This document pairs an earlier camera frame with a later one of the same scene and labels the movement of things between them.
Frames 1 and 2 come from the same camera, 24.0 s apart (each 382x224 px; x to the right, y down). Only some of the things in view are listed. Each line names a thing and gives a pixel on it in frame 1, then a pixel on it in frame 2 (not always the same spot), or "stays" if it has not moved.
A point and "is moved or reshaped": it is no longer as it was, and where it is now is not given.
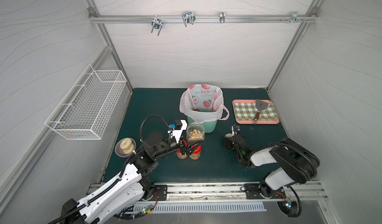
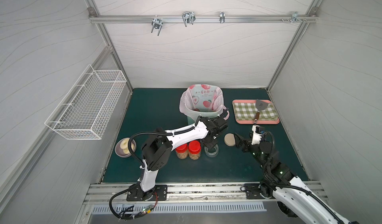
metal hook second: (188, 17) stays
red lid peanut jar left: (179, 155) stays
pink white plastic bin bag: (201, 103) stays
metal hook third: (222, 17) stays
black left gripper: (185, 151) -> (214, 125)
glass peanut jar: (195, 132) is moved or reshaped
